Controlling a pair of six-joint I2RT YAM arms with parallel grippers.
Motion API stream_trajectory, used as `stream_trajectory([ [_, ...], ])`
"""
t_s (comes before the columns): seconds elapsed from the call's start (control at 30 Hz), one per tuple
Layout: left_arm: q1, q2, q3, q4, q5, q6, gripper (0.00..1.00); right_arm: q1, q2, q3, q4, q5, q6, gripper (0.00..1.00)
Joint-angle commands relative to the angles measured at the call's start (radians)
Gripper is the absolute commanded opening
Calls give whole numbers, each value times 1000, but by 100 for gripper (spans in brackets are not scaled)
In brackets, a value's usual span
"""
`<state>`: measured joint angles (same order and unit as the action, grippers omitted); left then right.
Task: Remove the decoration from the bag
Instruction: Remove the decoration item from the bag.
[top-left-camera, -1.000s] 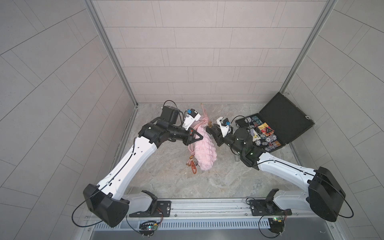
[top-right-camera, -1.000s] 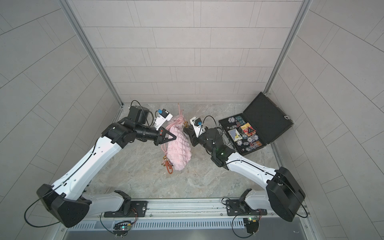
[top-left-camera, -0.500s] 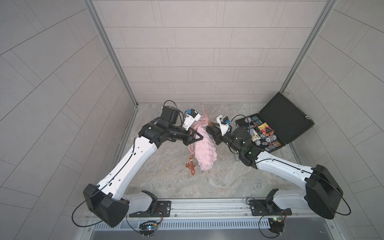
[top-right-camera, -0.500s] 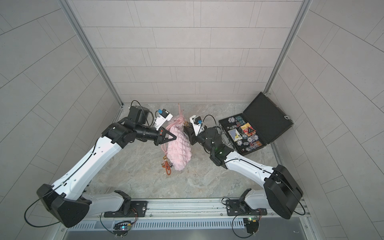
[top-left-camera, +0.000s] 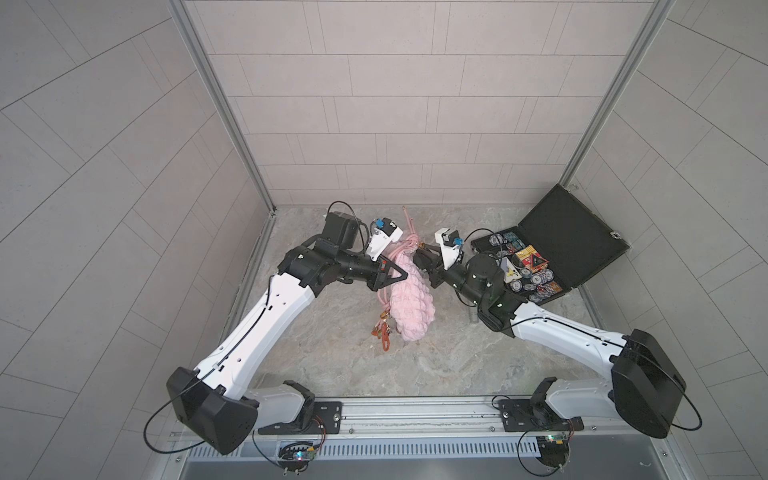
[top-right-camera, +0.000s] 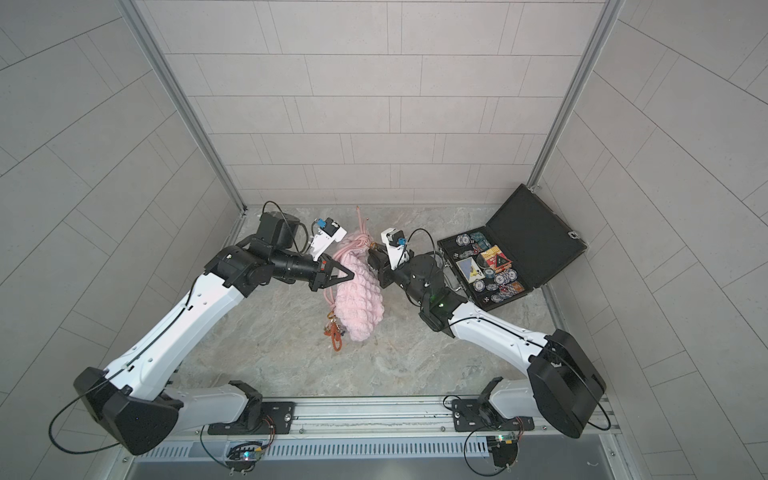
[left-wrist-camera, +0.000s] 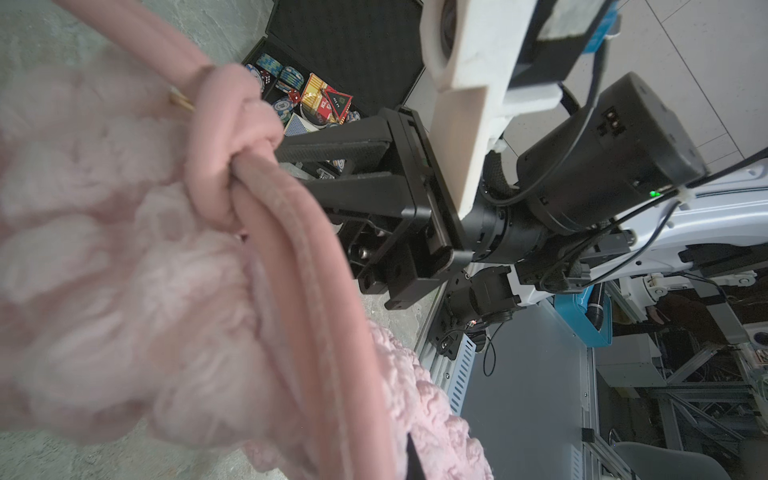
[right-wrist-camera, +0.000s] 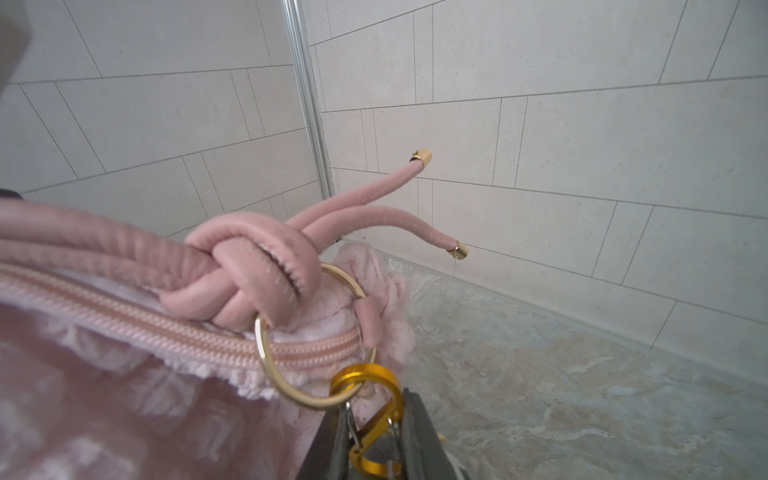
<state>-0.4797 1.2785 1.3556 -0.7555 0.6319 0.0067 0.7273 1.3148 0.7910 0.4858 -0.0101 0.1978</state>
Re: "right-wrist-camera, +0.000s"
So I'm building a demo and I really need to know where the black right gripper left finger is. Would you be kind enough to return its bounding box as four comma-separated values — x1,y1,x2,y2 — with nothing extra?
296,406,351,480

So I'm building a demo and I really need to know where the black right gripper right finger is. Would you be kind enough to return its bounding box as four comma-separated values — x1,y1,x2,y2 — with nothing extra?
399,388,459,480

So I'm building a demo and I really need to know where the yellow carabiner clip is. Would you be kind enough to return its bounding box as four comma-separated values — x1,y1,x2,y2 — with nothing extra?
330,363,405,479

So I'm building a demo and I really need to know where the pink fluffy handbag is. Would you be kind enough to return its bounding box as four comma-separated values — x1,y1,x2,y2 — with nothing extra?
1,149,467,479

